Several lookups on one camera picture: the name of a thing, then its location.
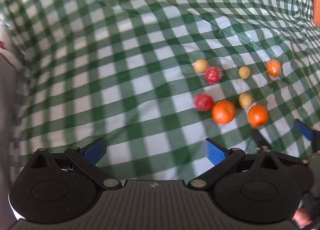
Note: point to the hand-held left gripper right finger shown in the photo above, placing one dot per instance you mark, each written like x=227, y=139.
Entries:
x=213, y=152

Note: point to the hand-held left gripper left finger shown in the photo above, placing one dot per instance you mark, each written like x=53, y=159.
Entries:
x=94, y=151

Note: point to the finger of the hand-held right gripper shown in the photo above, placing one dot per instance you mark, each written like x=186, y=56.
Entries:
x=260, y=138
x=303, y=129

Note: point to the red plastic-wrapped fruit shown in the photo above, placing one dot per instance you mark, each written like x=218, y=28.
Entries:
x=213, y=75
x=203, y=101

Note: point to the person's right hand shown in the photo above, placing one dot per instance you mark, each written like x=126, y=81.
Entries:
x=301, y=217

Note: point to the large orange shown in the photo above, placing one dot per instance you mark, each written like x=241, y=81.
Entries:
x=258, y=116
x=223, y=111

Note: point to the beige round fruit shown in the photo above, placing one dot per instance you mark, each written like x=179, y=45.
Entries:
x=246, y=100
x=201, y=66
x=244, y=72

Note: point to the small plastic-wrapped orange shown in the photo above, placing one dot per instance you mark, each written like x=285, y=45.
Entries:
x=273, y=68

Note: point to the green white checkered tablecloth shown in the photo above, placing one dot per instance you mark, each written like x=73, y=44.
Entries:
x=125, y=69

